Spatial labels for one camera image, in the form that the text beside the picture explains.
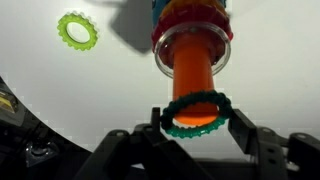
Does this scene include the dark green gear ring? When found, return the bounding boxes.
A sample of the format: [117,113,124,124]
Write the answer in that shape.
[159,89,234,140]

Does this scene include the lime green gear ring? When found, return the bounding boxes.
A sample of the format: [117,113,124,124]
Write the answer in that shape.
[56,11,100,52]

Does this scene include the orange ring stacker post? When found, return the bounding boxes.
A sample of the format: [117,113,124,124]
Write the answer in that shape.
[173,33,218,125]

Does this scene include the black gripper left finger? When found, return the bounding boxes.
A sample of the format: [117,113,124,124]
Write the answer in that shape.
[151,107,160,129]

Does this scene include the blue ring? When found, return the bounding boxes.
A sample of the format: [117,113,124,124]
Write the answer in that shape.
[151,0,168,21]

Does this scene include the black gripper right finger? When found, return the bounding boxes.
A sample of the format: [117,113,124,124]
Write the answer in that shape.
[228,109,257,154]

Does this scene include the orange yellow ring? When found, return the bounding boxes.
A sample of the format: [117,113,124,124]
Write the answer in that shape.
[159,0,228,14]

